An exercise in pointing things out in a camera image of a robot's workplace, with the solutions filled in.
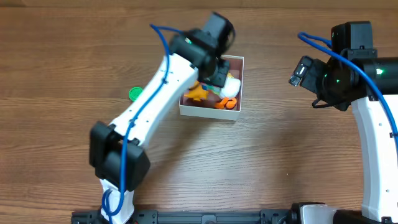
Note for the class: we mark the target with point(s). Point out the orange dinosaur toy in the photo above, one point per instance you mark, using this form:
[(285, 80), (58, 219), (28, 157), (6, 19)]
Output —
[(196, 92)]

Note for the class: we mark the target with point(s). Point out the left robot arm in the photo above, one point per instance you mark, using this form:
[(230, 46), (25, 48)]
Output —
[(117, 150)]

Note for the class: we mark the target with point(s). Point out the white plush duck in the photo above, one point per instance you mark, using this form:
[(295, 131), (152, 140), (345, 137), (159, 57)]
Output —
[(228, 94)]

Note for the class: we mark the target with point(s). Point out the pastel rubik's cube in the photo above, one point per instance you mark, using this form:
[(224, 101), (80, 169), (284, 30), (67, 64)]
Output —
[(210, 88)]

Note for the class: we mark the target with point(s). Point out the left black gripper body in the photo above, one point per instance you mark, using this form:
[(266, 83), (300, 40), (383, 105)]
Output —
[(219, 74)]

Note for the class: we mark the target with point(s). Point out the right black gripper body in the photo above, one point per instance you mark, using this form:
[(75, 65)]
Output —
[(311, 76)]

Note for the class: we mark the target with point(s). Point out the green round disc toy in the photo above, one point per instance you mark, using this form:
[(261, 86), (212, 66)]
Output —
[(135, 92)]

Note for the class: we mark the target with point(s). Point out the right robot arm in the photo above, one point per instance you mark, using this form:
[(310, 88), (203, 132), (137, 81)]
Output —
[(355, 78)]

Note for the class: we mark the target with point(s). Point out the white open cardboard box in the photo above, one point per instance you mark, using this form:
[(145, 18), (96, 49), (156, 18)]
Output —
[(206, 108)]

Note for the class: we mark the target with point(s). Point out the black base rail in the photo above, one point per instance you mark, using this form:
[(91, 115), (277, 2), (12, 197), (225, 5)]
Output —
[(265, 216)]

